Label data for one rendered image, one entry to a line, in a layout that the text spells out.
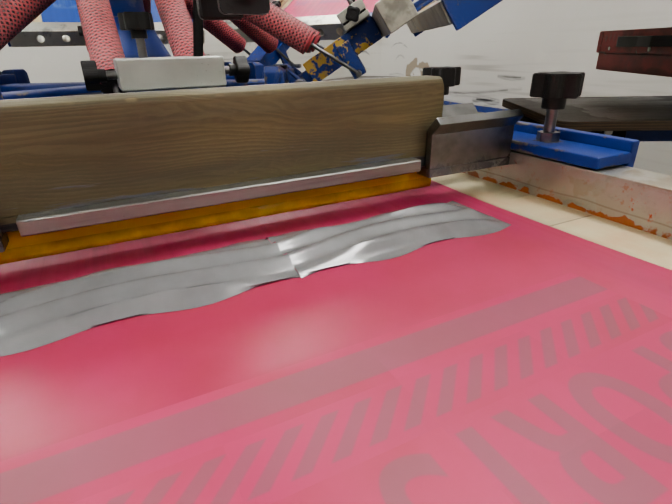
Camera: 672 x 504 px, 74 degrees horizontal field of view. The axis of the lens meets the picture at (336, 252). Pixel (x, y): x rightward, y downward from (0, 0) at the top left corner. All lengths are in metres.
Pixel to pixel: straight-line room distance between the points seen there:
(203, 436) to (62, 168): 0.20
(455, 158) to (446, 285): 0.18
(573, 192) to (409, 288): 0.21
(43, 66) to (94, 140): 4.16
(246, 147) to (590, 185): 0.28
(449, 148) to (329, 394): 0.28
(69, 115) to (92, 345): 0.14
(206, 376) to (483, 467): 0.12
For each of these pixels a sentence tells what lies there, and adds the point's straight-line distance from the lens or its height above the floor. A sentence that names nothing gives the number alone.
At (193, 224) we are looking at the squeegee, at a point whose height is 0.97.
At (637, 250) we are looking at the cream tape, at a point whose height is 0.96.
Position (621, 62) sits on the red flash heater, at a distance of 1.32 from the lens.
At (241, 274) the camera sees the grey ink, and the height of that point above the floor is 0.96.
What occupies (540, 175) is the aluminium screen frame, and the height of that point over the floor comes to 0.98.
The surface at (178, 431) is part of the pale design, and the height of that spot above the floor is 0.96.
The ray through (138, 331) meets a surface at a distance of 0.25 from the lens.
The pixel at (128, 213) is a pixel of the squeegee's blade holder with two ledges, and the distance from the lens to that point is 0.32.
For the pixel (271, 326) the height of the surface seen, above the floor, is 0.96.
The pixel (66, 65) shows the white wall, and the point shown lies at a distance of 4.47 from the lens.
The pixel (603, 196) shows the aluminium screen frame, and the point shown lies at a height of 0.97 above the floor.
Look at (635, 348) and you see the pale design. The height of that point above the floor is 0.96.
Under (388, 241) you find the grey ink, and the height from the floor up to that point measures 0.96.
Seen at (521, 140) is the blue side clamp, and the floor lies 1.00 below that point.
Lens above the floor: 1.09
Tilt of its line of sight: 25 degrees down
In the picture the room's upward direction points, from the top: 1 degrees counter-clockwise
